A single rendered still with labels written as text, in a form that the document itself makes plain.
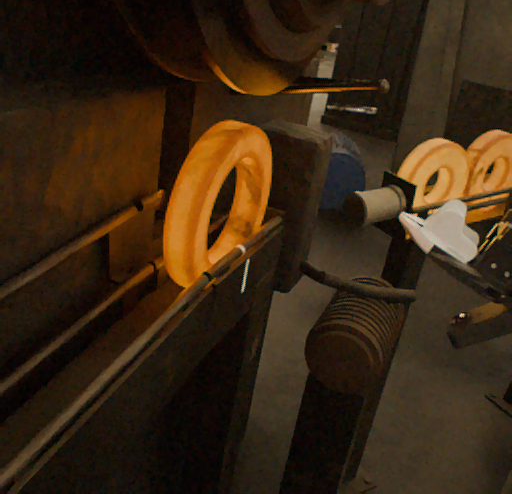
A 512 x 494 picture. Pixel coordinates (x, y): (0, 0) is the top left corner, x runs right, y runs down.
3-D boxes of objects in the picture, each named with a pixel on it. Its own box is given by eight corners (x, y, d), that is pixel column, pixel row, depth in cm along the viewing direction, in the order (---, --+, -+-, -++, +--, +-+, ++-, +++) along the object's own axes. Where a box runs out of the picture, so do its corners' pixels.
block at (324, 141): (223, 275, 88) (247, 122, 78) (245, 257, 94) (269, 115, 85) (287, 298, 84) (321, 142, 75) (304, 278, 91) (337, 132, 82)
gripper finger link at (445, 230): (422, 182, 65) (494, 226, 63) (394, 223, 67) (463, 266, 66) (418, 188, 62) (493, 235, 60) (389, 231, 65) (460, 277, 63)
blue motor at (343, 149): (295, 215, 272) (309, 145, 258) (295, 178, 324) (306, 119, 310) (358, 226, 272) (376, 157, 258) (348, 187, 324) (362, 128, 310)
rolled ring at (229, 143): (284, 116, 65) (258, 109, 66) (204, 143, 49) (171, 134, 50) (258, 259, 72) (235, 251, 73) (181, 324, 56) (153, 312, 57)
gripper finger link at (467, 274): (438, 233, 66) (505, 275, 64) (430, 245, 67) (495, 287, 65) (433, 246, 62) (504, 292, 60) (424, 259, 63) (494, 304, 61)
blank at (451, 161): (400, 142, 94) (415, 148, 92) (464, 133, 102) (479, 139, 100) (384, 226, 102) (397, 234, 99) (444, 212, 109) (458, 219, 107)
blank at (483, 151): (464, 133, 102) (479, 139, 100) (518, 125, 110) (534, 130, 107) (444, 212, 109) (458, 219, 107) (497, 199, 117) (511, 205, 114)
